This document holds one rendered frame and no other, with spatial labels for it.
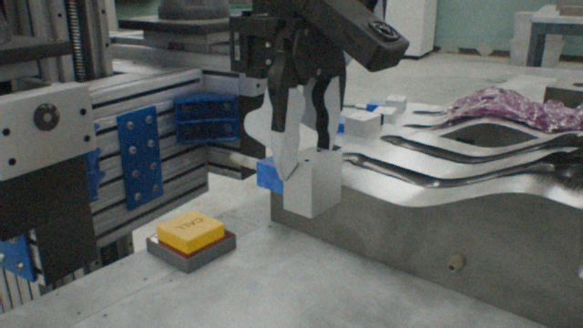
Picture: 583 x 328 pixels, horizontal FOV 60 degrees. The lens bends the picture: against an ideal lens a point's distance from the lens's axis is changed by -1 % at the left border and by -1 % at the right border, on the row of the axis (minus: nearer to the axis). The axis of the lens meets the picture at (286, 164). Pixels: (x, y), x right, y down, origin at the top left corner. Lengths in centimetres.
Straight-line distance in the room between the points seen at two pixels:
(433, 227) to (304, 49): 25
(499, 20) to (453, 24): 63
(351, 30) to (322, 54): 6
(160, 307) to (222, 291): 7
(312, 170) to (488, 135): 48
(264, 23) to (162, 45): 67
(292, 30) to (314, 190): 15
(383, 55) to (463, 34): 761
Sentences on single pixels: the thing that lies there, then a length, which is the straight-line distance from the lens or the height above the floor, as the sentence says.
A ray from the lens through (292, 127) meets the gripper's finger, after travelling 47.
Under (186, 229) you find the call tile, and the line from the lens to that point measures 63.
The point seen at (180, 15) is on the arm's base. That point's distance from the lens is 107.
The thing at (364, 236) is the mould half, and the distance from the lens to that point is 63.
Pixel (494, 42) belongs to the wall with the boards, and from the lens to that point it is 797.
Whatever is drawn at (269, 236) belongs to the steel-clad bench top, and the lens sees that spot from 69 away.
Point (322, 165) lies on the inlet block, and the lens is 49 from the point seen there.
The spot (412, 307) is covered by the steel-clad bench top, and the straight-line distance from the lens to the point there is 57.
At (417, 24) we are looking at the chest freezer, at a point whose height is 48.
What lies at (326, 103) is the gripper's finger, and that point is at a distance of 51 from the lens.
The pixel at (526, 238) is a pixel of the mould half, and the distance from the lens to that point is 55.
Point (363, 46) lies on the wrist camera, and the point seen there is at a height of 107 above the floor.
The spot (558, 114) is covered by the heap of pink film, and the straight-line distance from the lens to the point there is 102.
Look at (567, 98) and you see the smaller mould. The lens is 139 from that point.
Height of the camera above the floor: 113
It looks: 21 degrees down
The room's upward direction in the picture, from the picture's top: straight up
